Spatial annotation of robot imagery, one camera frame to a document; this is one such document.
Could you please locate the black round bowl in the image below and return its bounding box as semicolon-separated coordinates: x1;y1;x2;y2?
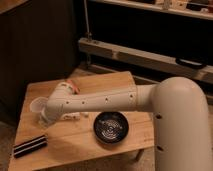
93;112;129;144

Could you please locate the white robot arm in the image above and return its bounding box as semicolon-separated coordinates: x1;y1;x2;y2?
40;77;213;171

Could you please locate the white plastic bottle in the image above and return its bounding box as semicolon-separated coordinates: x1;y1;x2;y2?
60;112;89;120

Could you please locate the black white striped box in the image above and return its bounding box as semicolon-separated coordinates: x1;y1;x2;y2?
13;135;47;158

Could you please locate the wooden low table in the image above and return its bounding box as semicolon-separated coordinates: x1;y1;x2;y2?
8;80;154;171

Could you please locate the metal vertical pole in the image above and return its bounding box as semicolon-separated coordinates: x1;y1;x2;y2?
83;0;92;41

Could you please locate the black handle on drawer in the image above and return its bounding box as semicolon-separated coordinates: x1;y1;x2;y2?
175;58;207;70

